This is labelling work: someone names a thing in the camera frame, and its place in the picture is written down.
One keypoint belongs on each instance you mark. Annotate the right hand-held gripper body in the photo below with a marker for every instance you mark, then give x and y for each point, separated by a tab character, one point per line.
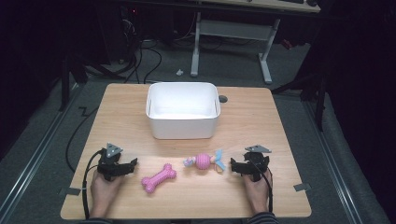
257	165

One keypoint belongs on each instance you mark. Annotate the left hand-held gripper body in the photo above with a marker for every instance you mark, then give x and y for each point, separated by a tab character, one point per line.
109	165

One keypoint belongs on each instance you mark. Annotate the pink spiky bone toy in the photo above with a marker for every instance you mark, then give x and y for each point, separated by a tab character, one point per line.
158	178

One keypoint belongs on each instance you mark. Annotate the white plastic bin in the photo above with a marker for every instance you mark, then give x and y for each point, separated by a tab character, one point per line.
183	109

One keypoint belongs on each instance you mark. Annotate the person's right hand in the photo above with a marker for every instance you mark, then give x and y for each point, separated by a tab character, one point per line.
258	196

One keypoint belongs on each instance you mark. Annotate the person's left hand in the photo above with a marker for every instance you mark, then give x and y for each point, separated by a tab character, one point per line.
102	196

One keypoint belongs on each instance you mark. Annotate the grey tape strip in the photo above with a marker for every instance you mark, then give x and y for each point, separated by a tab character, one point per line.
71	191
302	187

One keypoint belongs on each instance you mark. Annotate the grey round table grommet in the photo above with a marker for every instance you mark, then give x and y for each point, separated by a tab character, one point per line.
223	99

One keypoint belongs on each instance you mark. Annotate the black metal stand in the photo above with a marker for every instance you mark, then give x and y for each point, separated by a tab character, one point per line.
67	81
311	90

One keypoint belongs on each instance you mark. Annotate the white paper scrap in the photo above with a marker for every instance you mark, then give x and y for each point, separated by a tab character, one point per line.
179	72

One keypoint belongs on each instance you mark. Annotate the red object under desk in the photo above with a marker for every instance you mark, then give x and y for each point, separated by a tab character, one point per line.
286	43

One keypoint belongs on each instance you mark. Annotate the wooden desk with grey legs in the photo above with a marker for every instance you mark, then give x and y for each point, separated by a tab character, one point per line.
236	29

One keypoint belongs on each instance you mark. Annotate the metal floor rail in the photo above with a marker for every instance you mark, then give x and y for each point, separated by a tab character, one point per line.
37	149
333	165

